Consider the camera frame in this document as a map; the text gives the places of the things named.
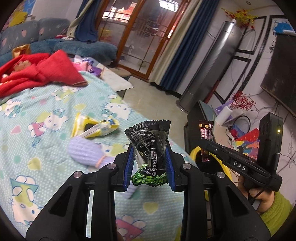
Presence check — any black green snack packet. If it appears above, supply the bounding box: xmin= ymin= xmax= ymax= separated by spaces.
xmin=125 ymin=120 xmax=171 ymax=187

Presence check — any brown chocolate bar wrapper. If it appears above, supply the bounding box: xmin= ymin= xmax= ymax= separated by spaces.
xmin=199 ymin=120 xmax=214 ymax=162

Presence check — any white foam net sleeve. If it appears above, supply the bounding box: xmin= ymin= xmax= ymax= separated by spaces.
xmin=126 ymin=183 xmax=138 ymax=199

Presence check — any green sleeve right forearm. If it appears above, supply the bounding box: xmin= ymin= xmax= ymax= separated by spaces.
xmin=260 ymin=192 xmax=293 ymax=236

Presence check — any yellow rimmed black trash bin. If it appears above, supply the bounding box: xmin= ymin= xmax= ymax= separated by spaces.
xmin=190 ymin=146 xmax=232 ymax=201

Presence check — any person's right hand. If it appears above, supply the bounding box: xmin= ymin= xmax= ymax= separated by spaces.
xmin=237 ymin=176 xmax=275 ymax=214

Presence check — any colourful portrait painting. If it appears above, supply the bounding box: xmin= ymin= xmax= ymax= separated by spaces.
xmin=232 ymin=128 xmax=259 ymax=160

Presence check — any purple foam net sleeve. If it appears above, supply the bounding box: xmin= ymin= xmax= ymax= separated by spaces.
xmin=68 ymin=137 xmax=115 ymax=169

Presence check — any yellow torn snack packet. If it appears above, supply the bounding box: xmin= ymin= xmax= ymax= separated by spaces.
xmin=71 ymin=113 xmax=119 ymax=138

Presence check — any white paper towel roll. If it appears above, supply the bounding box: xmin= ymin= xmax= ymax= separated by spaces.
xmin=215 ymin=105 xmax=233 ymax=126

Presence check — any white marble coffee table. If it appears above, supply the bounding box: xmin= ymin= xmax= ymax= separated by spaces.
xmin=89 ymin=57 xmax=133 ymax=98

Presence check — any red berry branch decoration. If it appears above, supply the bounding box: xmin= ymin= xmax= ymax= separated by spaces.
xmin=229 ymin=91 xmax=255 ymax=111

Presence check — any round blue stool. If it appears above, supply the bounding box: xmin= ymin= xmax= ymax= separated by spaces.
xmin=110 ymin=67 xmax=132 ymax=81

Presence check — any Hello Kitty blanket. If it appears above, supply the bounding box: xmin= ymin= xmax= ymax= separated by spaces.
xmin=1 ymin=72 xmax=184 ymax=240

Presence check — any purple pink clothes pile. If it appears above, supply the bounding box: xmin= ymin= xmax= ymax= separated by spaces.
xmin=72 ymin=55 xmax=102 ymax=77

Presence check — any silver tower air conditioner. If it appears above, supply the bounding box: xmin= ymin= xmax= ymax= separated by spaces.
xmin=176 ymin=20 xmax=242 ymax=113

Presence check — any wooden glass sliding door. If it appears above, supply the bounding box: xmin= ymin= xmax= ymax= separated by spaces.
xmin=95 ymin=1 xmax=190 ymax=81

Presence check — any red cloth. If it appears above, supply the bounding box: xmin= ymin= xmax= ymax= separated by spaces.
xmin=1 ymin=50 xmax=88 ymax=97

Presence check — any blue curtain right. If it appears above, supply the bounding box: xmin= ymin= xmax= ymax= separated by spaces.
xmin=159 ymin=1 xmax=219 ymax=91

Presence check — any blue curtain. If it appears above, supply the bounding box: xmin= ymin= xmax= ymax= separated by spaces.
xmin=159 ymin=1 xmax=219 ymax=91
xmin=75 ymin=0 xmax=101 ymax=42

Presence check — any blue curtain left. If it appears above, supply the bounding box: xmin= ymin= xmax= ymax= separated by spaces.
xmin=75 ymin=0 xmax=101 ymax=42

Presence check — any yellow flower decoration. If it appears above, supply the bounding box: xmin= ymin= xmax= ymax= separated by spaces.
xmin=221 ymin=8 xmax=257 ymax=29

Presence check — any grey heart pattern sofa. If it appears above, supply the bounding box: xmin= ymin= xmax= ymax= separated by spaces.
xmin=1 ymin=18 xmax=70 ymax=55

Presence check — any black tracking camera module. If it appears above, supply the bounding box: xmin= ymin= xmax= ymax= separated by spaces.
xmin=257 ymin=112 xmax=283 ymax=173

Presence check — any wall mounted television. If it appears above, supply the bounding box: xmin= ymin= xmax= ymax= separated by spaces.
xmin=260 ymin=34 xmax=296 ymax=116

